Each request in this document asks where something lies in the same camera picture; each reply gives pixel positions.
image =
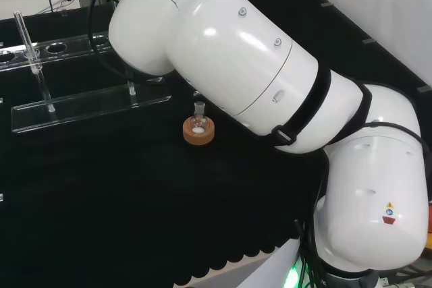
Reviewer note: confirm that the clear funnel stand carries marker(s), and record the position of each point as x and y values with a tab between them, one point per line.
87	107

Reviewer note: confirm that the small round-bottom glass flask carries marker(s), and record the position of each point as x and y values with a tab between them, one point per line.
198	123

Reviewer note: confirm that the black bench cloth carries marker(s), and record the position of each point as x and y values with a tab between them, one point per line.
101	207

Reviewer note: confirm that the pale board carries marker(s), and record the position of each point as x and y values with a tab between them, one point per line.
266	267

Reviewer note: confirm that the grey metal base mount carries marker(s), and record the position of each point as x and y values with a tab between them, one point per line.
405	278

